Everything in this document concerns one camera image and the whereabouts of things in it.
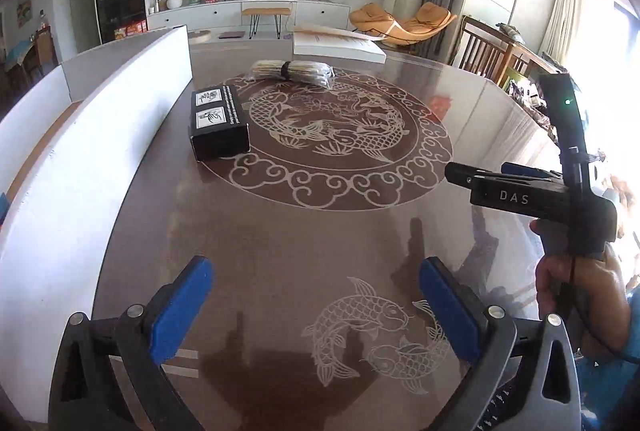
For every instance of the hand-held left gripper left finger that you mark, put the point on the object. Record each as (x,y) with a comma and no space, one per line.
(180,311)

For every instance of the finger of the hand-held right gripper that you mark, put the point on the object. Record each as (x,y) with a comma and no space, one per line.
(457,173)
(525,169)

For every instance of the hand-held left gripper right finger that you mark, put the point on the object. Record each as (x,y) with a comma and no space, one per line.
(447,311)

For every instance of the white storage box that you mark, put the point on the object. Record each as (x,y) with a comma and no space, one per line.
(100,161)

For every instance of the person's right hand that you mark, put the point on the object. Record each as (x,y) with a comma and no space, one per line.
(600,301)

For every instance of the wooden chair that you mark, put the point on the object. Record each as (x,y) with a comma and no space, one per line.
(485,46)

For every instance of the orange lounge chair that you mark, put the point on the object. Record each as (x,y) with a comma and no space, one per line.
(400,26)

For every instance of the white sheer curtain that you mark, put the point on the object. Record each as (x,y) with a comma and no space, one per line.
(575,11)

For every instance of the white book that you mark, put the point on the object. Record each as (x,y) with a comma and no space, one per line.
(340,48)

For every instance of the black cardboard box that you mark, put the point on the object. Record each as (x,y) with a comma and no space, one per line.
(220,141)

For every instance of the cotton swab pack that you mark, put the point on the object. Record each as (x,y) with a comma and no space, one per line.
(305,72)

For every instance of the orange stool with black legs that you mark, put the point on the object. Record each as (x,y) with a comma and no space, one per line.
(265,11)

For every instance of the cardboard boxes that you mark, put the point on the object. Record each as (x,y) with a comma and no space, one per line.
(131,29)

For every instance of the white television cabinet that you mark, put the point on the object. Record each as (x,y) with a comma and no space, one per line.
(200,15)

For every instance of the white round vase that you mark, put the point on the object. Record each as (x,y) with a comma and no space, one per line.
(173,2)

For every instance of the white door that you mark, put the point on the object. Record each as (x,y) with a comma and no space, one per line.
(81,6)

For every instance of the framed wall painting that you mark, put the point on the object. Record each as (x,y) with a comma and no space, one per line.
(25,8)

